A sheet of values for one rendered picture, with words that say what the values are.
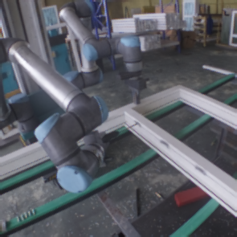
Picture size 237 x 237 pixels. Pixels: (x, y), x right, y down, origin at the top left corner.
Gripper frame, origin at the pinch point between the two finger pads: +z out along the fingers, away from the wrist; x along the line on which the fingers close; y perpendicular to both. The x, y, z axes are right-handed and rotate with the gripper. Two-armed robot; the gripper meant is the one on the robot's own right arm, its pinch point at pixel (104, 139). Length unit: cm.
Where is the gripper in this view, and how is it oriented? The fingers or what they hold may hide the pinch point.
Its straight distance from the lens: 78.2
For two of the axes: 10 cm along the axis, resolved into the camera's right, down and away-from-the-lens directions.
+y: 9.3, -2.7, -2.5
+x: -3.2, -9.3, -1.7
